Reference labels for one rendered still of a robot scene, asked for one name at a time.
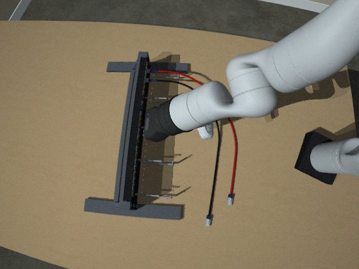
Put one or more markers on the grey cable plug with dark blue boot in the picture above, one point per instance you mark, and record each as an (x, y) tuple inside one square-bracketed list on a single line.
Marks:
[(230, 196)]

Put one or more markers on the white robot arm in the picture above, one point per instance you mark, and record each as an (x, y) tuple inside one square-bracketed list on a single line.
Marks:
[(314, 52)]

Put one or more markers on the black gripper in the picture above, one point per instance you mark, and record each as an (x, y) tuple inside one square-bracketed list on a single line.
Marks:
[(172, 118)]

